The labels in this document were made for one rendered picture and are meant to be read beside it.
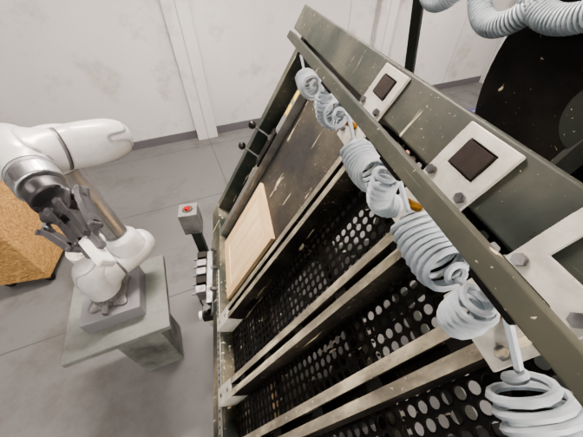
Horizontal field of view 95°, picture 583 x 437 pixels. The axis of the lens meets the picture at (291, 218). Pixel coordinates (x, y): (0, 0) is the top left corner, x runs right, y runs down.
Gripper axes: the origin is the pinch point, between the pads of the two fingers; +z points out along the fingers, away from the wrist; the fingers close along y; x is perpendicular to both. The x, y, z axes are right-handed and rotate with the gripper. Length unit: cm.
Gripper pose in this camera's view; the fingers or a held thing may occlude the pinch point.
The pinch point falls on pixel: (97, 251)
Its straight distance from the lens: 61.5
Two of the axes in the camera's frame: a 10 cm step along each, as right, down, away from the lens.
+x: -2.0, -1.9, -9.6
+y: -6.4, 7.7, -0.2
